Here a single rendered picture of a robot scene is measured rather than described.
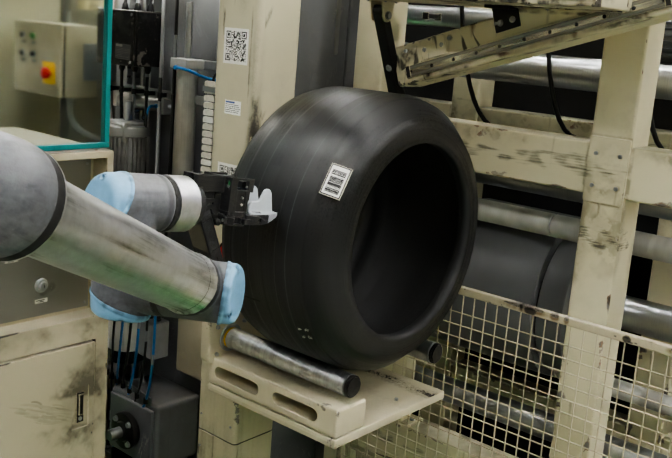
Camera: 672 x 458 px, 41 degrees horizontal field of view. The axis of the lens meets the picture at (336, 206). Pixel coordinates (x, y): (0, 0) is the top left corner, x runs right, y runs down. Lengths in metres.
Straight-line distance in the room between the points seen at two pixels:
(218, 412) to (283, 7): 0.92
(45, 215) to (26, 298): 1.17
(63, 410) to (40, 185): 1.29
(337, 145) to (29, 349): 0.81
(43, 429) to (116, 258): 1.11
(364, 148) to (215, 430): 0.84
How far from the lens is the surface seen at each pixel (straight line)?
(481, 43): 2.02
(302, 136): 1.64
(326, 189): 1.56
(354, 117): 1.64
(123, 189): 1.33
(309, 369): 1.77
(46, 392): 2.06
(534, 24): 1.95
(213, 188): 1.46
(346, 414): 1.74
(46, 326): 2.01
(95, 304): 1.37
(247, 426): 2.12
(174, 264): 1.13
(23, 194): 0.84
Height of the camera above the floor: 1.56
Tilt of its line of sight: 11 degrees down
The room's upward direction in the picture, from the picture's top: 4 degrees clockwise
